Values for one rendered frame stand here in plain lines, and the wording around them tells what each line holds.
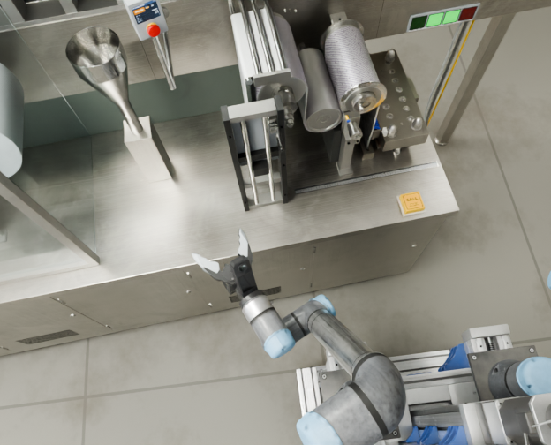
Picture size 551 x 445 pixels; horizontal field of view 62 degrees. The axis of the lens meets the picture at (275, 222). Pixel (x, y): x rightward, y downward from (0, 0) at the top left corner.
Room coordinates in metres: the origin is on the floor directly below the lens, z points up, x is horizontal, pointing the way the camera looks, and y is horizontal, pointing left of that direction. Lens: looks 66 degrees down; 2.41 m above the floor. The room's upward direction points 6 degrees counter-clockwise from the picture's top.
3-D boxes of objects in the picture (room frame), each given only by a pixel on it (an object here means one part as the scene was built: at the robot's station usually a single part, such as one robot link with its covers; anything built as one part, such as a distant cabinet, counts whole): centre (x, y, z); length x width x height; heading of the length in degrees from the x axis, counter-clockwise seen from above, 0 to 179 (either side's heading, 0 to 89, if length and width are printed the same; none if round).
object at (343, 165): (0.86, -0.28, 1.05); 0.06 x 0.05 x 0.31; 6
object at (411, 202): (0.69, -0.49, 0.91); 0.07 x 0.07 x 0.02; 6
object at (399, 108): (1.08, -0.47, 1.00); 0.40 x 0.16 x 0.06; 6
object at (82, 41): (0.94, 0.42, 1.50); 0.14 x 0.14 x 0.06
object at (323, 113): (1.02, -0.18, 1.17); 0.26 x 0.12 x 0.12; 6
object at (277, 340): (0.22, 0.04, 1.21); 0.11 x 0.08 x 0.09; 27
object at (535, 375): (0.06, -0.70, 0.98); 0.13 x 0.12 x 0.14; 65
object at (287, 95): (0.86, -0.06, 1.33); 0.06 x 0.06 x 0.06; 6
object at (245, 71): (1.03, 0.04, 1.17); 0.34 x 0.05 x 0.54; 6
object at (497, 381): (0.06, -0.70, 0.87); 0.15 x 0.15 x 0.10
